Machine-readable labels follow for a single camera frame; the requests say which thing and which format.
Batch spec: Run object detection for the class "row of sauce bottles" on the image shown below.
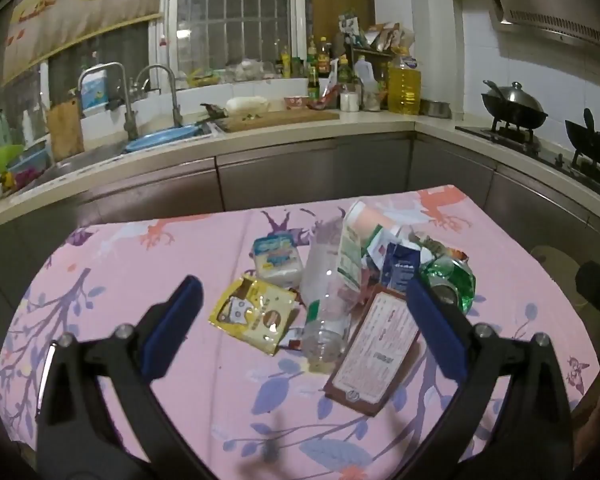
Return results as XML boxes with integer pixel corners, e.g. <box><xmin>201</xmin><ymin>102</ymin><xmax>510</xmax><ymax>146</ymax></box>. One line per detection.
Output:
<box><xmin>275</xmin><ymin>35</ymin><xmax>353</xmax><ymax>86</ymax></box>

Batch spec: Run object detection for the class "blue plastic basin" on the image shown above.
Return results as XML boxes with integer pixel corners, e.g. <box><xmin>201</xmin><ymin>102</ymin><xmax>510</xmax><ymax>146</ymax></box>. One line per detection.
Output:
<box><xmin>125</xmin><ymin>126</ymin><xmax>201</xmax><ymax>153</ymax></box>

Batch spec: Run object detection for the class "printed window blind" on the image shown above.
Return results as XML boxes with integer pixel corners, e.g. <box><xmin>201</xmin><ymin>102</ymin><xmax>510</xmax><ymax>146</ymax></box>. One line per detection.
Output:
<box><xmin>0</xmin><ymin>0</ymin><xmax>163</xmax><ymax>86</ymax></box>

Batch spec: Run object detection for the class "clear plastic bottle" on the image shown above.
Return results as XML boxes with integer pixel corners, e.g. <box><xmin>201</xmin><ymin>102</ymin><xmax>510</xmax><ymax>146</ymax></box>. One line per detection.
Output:
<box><xmin>300</xmin><ymin>217</ymin><xmax>366</xmax><ymax>363</ymax></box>

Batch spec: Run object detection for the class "white printed wrapper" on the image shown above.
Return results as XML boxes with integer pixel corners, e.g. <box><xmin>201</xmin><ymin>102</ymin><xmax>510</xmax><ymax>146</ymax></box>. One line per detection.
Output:
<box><xmin>365</xmin><ymin>232</ymin><xmax>403</xmax><ymax>266</ymax></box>

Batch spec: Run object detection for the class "small red wrapper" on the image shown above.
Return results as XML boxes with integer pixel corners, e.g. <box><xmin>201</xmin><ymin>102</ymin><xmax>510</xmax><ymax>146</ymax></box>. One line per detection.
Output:
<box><xmin>280</xmin><ymin>327</ymin><xmax>306</xmax><ymax>353</ymax></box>

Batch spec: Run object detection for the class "beige waste bin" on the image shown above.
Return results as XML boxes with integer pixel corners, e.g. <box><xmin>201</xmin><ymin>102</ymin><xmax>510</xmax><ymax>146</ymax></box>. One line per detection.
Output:
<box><xmin>530</xmin><ymin>245</ymin><xmax>581</xmax><ymax>281</ymax></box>

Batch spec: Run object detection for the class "small wooden board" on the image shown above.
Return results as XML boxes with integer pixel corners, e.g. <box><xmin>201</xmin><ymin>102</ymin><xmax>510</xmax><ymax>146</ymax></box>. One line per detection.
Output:
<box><xmin>46</xmin><ymin>100</ymin><xmax>85</xmax><ymax>161</ymax></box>

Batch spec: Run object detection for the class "pink printed tablecloth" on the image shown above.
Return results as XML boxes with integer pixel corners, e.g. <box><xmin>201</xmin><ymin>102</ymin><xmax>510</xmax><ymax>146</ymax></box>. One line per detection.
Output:
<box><xmin>0</xmin><ymin>185</ymin><xmax>600</xmax><ymax>480</ymax></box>

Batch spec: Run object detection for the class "barred window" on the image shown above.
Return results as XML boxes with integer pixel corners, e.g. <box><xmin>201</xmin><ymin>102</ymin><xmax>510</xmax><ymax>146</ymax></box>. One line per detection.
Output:
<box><xmin>170</xmin><ymin>0</ymin><xmax>306</xmax><ymax>78</ymax></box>

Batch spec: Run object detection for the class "steel faucet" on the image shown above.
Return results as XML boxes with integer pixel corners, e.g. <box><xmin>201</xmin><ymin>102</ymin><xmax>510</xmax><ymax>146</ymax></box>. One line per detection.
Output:
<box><xmin>135</xmin><ymin>64</ymin><xmax>183</xmax><ymax>128</ymax></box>
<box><xmin>77</xmin><ymin>61</ymin><xmax>140</xmax><ymax>141</ymax></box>

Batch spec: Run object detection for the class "brown wooden panel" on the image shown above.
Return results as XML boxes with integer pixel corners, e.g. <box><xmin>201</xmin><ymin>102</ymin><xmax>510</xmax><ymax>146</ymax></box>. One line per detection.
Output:
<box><xmin>310</xmin><ymin>0</ymin><xmax>373</xmax><ymax>43</ymax></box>

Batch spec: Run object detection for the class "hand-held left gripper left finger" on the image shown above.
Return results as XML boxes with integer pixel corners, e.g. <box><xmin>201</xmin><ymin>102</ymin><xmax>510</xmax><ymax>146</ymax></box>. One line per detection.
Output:
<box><xmin>35</xmin><ymin>275</ymin><xmax>216</xmax><ymax>480</ymax></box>

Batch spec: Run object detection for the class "steel sink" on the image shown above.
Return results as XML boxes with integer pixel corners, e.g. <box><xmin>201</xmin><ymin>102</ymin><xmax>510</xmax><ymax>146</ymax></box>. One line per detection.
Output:
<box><xmin>30</xmin><ymin>125</ymin><xmax>226</xmax><ymax>181</ymax></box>

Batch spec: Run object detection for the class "shelf of packets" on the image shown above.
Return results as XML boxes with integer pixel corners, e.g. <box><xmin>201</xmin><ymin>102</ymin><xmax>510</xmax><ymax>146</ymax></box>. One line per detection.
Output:
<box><xmin>337</xmin><ymin>12</ymin><xmax>416</xmax><ymax>56</ymax></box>

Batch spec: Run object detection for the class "green white carton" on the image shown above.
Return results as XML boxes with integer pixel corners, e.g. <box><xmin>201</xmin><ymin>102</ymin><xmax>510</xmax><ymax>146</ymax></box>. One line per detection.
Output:
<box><xmin>337</xmin><ymin>225</ymin><xmax>381</xmax><ymax>293</ymax></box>

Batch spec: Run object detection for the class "black wok with lid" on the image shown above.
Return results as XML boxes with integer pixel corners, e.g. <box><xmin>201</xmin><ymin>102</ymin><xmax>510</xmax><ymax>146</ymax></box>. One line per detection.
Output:
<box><xmin>481</xmin><ymin>80</ymin><xmax>549</xmax><ymax>132</ymax></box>

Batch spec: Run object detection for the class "wooden cutting board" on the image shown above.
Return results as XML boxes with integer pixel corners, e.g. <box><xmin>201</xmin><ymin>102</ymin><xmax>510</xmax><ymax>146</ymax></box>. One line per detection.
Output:
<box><xmin>220</xmin><ymin>107</ymin><xmax>341</xmax><ymax>133</ymax></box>

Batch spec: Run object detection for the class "small steel pot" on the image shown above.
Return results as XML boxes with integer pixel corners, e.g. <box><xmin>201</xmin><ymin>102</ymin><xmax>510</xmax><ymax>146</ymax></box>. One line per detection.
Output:
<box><xmin>420</xmin><ymin>99</ymin><xmax>453</xmax><ymax>120</ymax></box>

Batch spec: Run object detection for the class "silver wrapper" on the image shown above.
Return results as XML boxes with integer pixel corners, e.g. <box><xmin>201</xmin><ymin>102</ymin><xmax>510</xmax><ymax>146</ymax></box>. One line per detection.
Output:
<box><xmin>407</xmin><ymin>232</ymin><xmax>448</xmax><ymax>261</ymax></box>

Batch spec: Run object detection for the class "red packet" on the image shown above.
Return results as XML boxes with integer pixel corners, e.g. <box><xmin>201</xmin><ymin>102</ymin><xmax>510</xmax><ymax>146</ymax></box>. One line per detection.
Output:
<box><xmin>310</xmin><ymin>85</ymin><xmax>341</xmax><ymax>111</ymax></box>

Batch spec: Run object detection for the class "blue printed box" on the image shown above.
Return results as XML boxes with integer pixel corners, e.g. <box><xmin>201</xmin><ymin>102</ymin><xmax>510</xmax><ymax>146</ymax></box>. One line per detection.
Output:
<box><xmin>81</xmin><ymin>69</ymin><xmax>108</xmax><ymax>111</ymax></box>

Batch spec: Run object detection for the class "crushed green can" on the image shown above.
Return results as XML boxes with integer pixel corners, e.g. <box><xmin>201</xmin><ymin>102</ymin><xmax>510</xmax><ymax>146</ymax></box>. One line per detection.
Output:
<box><xmin>420</xmin><ymin>252</ymin><xmax>476</xmax><ymax>316</ymax></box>

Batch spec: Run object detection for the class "grey kitchen cabinet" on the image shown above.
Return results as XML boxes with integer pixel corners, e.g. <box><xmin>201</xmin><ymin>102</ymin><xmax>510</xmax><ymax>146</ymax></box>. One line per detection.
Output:
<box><xmin>0</xmin><ymin>132</ymin><xmax>600</xmax><ymax>271</ymax></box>

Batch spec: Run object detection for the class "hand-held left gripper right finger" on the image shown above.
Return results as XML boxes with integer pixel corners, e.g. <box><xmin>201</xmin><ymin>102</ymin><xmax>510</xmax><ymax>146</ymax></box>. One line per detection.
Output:
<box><xmin>395</xmin><ymin>276</ymin><xmax>573</xmax><ymax>480</ymax></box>

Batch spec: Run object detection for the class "black frying pan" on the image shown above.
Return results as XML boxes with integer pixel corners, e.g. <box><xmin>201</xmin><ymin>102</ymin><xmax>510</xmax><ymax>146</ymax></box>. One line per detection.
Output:
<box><xmin>565</xmin><ymin>107</ymin><xmax>600</xmax><ymax>153</ymax></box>

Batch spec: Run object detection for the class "small blue carton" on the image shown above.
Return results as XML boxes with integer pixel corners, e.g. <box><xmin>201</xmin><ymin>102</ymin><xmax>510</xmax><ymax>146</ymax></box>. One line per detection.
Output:
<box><xmin>380</xmin><ymin>241</ymin><xmax>423</xmax><ymax>291</ymax></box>

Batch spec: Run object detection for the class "white radish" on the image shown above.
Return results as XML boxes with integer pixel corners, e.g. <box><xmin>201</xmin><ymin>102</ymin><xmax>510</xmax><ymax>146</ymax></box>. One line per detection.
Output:
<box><xmin>225</xmin><ymin>96</ymin><xmax>272</xmax><ymax>117</ymax></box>

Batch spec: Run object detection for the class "blue white tissue pack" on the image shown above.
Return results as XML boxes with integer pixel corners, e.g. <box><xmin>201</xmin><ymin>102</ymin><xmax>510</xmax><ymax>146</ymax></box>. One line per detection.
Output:
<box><xmin>252</xmin><ymin>235</ymin><xmax>306</xmax><ymax>288</ymax></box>

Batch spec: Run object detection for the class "black gas stove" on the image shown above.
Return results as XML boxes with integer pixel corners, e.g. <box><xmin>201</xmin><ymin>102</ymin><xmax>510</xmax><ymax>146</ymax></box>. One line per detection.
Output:
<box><xmin>455</xmin><ymin>122</ymin><xmax>600</xmax><ymax>196</ymax></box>

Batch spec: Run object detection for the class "white plastic jug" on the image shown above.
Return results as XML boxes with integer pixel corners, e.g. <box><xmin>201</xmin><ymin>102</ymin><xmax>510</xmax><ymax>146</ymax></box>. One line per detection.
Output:
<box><xmin>355</xmin><ymin>57</ymin><xmax>376</xmax><ymax>91</ymax></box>

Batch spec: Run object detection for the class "yellow oil bottle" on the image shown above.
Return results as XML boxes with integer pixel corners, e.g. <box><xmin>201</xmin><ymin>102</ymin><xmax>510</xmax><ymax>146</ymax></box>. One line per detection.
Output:
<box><xmin>387</xmin><ymin>55</ymin><xmax>423</xmax><ymax>113</ymax></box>

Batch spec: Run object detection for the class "brown printed card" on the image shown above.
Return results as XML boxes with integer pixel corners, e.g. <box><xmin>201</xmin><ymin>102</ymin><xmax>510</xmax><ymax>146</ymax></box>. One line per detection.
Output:
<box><xmin>324</xmin><ymin>285</ymin><xmax>423</xmax><ymax>417</ymax></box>

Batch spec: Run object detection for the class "yellow snack wrapper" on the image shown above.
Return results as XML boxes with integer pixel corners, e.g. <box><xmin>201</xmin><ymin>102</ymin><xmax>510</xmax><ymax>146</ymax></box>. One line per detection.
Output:
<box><xmin>209</xmin><ymin>275</ymin><xmax>301</xmax><ymax>357</ymax></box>

